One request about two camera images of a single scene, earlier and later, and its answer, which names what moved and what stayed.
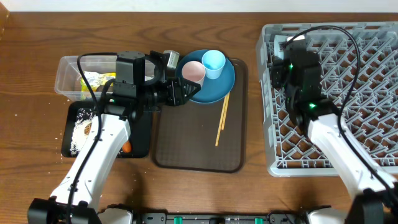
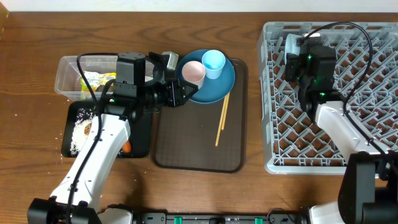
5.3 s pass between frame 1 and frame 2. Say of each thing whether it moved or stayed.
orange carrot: stayed
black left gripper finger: stayed
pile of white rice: stayed
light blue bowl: moved
